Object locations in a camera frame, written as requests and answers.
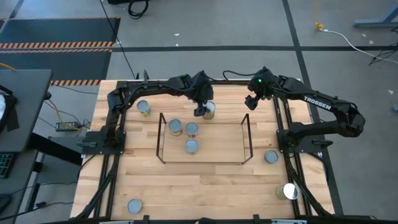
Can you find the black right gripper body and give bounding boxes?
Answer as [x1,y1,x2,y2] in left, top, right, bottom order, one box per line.
[248,81,274,101]

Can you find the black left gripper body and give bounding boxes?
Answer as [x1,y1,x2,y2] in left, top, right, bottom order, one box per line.
[192,77,215,106]

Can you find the carrots can yellow teal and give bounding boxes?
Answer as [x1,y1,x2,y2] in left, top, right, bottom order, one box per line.
[203,100,216,120]

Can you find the tomato can red stripes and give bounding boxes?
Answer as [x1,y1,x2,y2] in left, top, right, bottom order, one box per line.
[185,122,200,139]

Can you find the peaches can green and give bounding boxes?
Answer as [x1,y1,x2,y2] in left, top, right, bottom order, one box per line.
[184,139,200,155]

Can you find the mushroom can yellow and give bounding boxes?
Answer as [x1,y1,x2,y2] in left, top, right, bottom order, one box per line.
[264,150,279,165]

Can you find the mixed fruit can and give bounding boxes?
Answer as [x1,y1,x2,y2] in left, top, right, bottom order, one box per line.
[136,99,152,118]

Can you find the oranges can green yellow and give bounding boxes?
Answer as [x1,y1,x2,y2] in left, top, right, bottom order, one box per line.
[275,182,300,201]

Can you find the wooden shelf board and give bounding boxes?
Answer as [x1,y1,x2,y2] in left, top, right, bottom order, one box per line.
[161,123,248,164]

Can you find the spaghetti sauce can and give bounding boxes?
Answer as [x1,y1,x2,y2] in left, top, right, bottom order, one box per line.
[168,118,183,137]

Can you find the blue grey table leg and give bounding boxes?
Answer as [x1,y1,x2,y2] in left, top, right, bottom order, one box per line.
[353,3,398,29]

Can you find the black power adapter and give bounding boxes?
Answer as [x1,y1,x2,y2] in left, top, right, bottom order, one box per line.
[55,121,82,132]

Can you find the black hazard stripe floor mat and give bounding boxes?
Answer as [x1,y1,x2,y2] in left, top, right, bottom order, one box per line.
[0,17,121,87]

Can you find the dark grey desk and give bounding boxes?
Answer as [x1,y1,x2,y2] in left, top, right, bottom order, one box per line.
[0,68,53,153]
[0,149,41,224]

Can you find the black and white headset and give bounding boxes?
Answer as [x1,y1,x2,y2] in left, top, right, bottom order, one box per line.
[0,85,20,133]

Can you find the black keyboard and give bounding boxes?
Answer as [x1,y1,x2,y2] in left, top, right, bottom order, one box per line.
[0,152,16,180]

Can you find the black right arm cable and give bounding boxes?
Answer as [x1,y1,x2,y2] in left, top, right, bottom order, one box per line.
[222,70,259,82]

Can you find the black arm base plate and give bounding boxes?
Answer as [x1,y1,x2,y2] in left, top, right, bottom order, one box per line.
[276,129,325,154]
[81,130,127,156]

